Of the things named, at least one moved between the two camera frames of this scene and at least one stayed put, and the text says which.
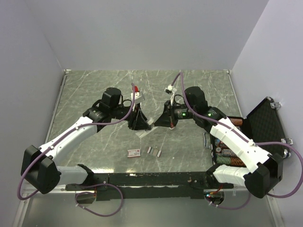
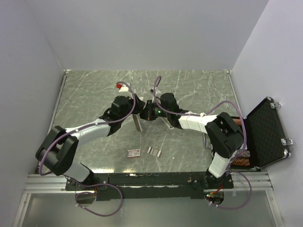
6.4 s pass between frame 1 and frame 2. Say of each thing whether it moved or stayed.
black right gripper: moved
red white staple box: stayed
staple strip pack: stayed
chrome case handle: stayed
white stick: moved
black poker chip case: stayed
